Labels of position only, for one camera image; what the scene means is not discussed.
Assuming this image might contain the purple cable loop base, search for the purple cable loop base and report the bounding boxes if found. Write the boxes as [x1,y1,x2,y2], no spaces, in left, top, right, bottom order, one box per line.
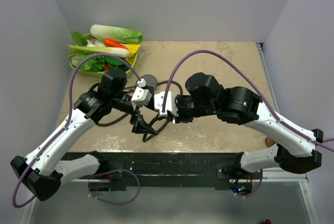
[88,169,141,205]
[234,170,263,198]

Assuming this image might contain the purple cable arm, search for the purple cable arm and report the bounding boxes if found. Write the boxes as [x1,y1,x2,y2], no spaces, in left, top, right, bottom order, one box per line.
[162,50,334,153]
[11,53,143,208]

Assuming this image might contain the dark corrugated shower hose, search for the dark corrugated shower hose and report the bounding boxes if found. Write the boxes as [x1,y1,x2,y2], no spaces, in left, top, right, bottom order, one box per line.
[95,80,185,143]

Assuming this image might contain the green plastic tray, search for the green plastic tray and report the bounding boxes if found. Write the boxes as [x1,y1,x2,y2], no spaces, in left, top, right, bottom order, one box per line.
[68,31,140,77]

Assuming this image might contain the toy leaf dark green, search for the toy leaf dark green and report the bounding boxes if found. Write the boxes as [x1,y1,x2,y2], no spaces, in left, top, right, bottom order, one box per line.
[71,31,88,46]

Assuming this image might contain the right side aluminium rail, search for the right side aluminium rail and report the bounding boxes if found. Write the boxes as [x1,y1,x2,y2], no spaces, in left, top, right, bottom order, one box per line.
[256,43,280,113]

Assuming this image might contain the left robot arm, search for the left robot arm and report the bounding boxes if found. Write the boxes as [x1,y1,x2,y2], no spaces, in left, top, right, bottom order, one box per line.
[10,69,157,201]

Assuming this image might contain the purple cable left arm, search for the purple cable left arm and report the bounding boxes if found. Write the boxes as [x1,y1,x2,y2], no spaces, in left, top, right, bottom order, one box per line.
[11,53,143,208]

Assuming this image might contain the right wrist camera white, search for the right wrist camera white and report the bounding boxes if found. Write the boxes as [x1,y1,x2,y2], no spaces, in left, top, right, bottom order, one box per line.
[153,91,178,117]

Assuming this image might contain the aluminium frame rail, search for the aluminium frame rail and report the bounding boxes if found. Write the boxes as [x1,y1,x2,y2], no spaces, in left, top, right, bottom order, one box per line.
[20,168,319,223]

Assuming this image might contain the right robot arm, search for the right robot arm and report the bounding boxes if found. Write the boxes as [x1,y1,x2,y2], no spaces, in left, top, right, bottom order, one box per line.
[161,73,322,179]

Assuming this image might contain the grey shower head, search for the grey shower head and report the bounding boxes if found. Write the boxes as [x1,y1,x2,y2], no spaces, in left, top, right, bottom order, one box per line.
[142,74,158,89]

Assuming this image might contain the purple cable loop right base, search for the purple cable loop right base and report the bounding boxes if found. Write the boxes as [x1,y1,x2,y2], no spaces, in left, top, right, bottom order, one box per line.
[234,170,263,198]

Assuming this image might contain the toy tomato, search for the toy tomato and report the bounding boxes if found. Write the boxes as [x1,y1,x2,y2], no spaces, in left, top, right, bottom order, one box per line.
[103,63,111,71]

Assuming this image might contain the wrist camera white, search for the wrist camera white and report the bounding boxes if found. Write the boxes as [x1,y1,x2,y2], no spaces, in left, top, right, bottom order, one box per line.
[131,78,152,109]
[153,91,178,117]

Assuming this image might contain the toy spinach leaves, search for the toy spinach leaves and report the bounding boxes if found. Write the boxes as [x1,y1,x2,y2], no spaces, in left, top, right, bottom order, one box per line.
[104,56,128,70]

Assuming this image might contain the toy carrot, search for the toy carrot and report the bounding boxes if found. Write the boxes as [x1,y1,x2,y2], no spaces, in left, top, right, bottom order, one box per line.
[103,38,128,50]

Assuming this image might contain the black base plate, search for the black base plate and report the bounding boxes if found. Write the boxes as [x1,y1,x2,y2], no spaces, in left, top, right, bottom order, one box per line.
[66,150,261,192]

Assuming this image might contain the toy leek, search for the toy leek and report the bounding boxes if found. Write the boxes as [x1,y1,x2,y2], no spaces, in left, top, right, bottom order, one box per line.
[69,45,130,58]

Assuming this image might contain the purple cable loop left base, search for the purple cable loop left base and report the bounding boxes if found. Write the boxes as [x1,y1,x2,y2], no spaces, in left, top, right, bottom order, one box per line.
[88,169,141,205]

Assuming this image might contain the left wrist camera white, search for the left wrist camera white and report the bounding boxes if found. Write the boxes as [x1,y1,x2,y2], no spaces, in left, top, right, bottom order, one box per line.
[131,78,152,109]

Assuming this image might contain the brown tin can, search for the brown tin can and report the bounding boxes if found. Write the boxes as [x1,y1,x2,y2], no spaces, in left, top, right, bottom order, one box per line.
[265,137,276,147]

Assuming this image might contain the toy green lettuce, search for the toy green lettuce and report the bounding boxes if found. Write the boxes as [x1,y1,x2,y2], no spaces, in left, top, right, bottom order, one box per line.
[71,53,105,72]

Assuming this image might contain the toy yellow corn husk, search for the toy yellow corn husk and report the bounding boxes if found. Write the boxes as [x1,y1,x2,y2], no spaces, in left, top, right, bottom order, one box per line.
[123,44,141,65]

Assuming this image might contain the toy napa cabbage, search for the toy napa cabbage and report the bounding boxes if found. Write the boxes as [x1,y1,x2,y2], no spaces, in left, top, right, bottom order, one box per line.
[90,24,143,44]

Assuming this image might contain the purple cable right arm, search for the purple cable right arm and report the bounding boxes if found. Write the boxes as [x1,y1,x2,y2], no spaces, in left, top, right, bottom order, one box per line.
[162,50,334,153]

